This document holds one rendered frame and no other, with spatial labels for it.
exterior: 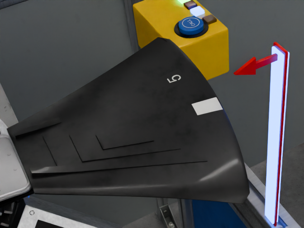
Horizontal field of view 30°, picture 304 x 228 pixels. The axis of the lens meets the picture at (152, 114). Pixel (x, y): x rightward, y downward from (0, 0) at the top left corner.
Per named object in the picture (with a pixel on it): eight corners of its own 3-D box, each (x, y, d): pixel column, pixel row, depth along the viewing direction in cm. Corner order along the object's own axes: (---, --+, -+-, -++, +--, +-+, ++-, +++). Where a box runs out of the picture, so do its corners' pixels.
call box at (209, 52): (138, 51, 105) (130, 2, 98) (186, 33, 108) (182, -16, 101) (178, 99, 94) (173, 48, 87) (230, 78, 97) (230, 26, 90)
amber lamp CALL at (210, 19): (201, 20, 92) (201, 17, 92) (211, 16, 93) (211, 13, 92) (207, 25, 91) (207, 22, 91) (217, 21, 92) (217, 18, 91)
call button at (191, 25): (174, 29, 92) (173, 20, 91) (196, 21, 93) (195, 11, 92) (186, 40, 90) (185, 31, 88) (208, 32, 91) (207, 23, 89)
